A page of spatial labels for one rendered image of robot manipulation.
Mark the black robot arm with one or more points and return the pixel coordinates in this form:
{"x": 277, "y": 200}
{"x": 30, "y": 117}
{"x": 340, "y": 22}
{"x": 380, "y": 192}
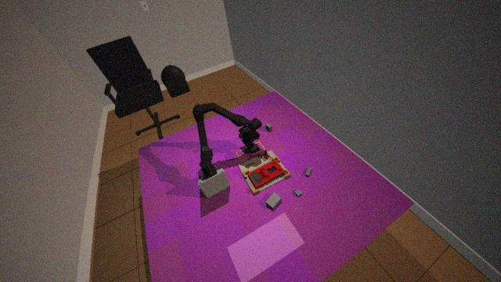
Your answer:
{"x": 205, "y": 153}

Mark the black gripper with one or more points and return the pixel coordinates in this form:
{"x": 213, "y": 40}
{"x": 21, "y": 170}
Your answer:
{"x": 252, "y": 147}

